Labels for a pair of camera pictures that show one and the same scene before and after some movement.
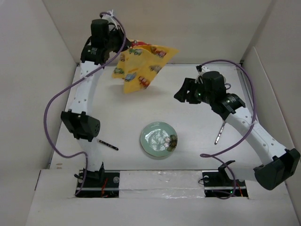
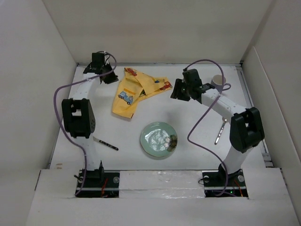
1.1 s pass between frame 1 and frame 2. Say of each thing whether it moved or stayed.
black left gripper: moved
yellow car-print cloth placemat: moved
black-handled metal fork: stayed
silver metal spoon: stayed
